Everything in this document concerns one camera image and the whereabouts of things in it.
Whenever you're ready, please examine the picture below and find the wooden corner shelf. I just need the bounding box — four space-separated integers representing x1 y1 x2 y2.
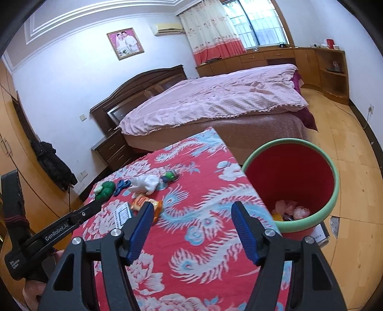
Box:
315 49 349 106

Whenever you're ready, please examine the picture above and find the stack of books under bin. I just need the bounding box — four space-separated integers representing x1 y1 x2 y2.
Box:
312 222 330 248

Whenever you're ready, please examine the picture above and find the wooden wardrobe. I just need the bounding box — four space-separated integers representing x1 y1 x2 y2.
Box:
0 64 82 233

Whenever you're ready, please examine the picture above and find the window with bars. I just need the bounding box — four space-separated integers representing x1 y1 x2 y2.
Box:
223 0 294 49

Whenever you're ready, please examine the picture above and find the person's left hand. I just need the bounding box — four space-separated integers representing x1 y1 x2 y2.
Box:
22 249 65 311

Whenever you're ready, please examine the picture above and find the green blue toy figure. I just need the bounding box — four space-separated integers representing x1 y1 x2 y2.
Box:
160 170 179 183

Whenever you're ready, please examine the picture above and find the red bin with green rim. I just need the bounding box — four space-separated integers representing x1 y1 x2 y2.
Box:
242 138 340 234

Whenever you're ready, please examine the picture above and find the dark wooden nightstand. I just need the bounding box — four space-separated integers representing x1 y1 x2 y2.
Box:
91 129 140 172

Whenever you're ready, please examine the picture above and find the dark wooden headboard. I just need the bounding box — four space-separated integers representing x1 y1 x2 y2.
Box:
90 65 186 137

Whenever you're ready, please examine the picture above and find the red box on cabinet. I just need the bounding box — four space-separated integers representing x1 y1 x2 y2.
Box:
326 38 334 49

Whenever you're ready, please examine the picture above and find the framed wedding photo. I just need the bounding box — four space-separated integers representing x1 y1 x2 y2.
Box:
107 28 144 60

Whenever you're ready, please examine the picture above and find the green pumpkin toy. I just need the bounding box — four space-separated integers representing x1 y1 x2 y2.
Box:
94 181 116 202

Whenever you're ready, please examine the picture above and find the pink bed quilt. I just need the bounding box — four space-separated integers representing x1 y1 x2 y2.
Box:
118 63 308 136

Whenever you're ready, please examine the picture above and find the bed base brown cover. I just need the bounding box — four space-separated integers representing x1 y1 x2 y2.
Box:
124 108 317 165

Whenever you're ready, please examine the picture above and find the long wooden cabinet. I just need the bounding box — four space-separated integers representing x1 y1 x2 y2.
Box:
196 48 321 89

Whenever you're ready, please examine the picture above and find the cream and red curtain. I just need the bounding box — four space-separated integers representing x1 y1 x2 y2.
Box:
179 0 246 66

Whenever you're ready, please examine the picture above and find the blue fidget spinner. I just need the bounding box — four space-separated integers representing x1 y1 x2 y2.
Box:
113 179 131 197

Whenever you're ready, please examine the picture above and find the cream paper ball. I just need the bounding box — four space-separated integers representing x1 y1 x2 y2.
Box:
271 200 310 222

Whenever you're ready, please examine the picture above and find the orange snack packet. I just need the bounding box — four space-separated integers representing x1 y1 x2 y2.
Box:
131 194 163 223

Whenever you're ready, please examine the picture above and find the black hanging jacket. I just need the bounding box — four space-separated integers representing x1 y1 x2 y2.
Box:
30 139 78 191

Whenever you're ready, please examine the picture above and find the white blue cigarette box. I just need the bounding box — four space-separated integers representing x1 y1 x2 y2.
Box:
113 202 133 229

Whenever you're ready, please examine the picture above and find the white sock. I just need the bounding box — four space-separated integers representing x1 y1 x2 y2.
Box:
129 174 160 195

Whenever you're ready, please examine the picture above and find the wall power socket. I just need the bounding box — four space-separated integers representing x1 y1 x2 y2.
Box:
368 104 374 115

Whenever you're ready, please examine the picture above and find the red floral tablecloth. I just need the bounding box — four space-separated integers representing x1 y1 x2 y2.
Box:
70 127 293 311

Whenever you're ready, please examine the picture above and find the white wall air conditioner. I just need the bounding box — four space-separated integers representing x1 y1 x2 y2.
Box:
151 23 184 36

